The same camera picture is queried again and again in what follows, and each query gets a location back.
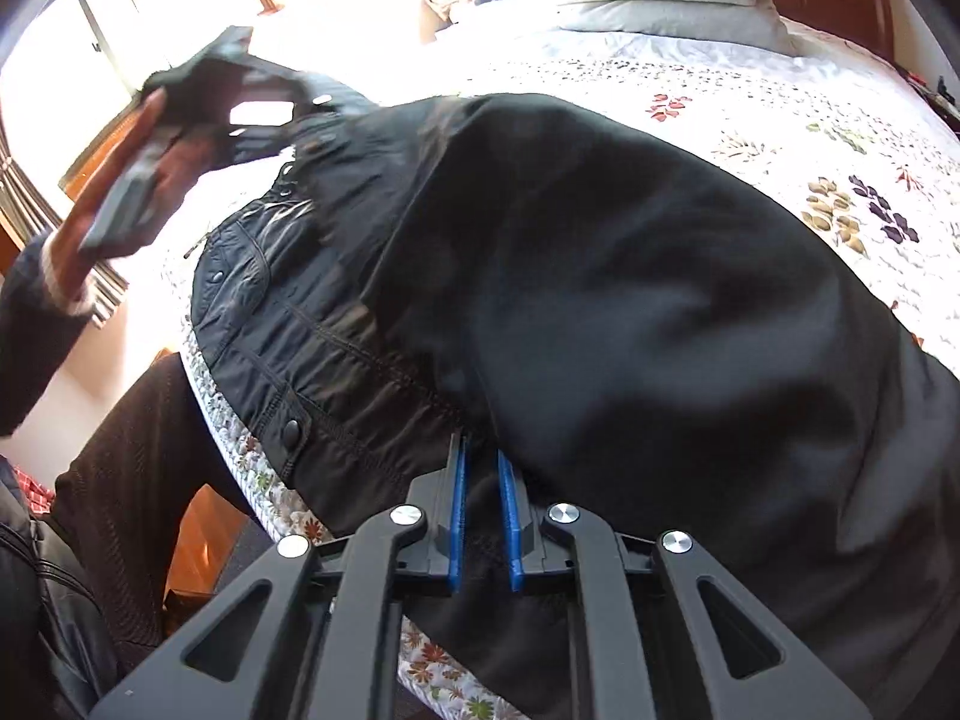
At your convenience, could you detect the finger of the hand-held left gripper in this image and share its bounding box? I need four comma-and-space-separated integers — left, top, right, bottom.
223, 118, 316, 166
247, 64, 362, 119

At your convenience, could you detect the person's left hand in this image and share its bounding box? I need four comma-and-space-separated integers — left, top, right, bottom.
52, 88, 220, 295

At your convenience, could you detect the red plaid cloth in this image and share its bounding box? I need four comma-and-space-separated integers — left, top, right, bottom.
9, 463, 59, 520

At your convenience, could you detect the person's leg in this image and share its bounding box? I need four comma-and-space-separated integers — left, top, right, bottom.
51, 351, 260, 665

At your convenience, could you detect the wooden bed frame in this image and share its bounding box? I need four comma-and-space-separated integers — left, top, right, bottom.
163, 484, 254, 620

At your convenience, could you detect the wooden framed window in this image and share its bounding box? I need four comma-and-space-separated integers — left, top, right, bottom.
0, 0, 282, 200

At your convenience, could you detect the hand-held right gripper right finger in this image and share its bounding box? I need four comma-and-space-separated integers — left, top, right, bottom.
496, 448, 875, 720

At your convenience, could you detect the floral quilted bedspread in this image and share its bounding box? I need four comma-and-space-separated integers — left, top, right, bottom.
161, 11, 960, 720

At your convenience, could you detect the black leather bag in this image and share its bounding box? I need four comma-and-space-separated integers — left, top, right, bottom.
0, 456, 122, 720

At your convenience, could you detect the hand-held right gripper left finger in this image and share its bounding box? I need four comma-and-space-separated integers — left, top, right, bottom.
88, 433, 470, 720

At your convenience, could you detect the person's left forearm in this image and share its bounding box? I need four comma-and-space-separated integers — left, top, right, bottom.
0, 229, 102, 437

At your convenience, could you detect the black jacket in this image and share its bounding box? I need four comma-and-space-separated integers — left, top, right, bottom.
189, 92, 960, 720

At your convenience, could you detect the striped curtain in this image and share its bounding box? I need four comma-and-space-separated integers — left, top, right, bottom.
0, 154, 130, 325

